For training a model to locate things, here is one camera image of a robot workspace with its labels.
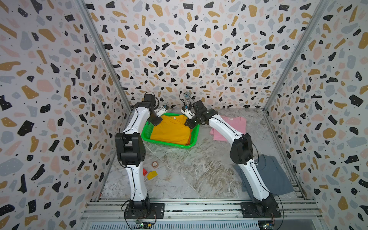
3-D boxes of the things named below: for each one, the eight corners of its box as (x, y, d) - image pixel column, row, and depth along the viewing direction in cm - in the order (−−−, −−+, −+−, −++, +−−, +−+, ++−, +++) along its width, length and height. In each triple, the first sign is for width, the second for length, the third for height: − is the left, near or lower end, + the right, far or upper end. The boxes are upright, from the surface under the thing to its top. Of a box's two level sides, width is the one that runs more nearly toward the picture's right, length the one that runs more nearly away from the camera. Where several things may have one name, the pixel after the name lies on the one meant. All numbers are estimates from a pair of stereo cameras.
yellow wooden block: (149, 181, 86) (148, 179, 84) (146, 176, 88) (145, 175, 86) (158, 174, 88) (157, 173, 86) (155, 170, 90) (154, 168, 88)
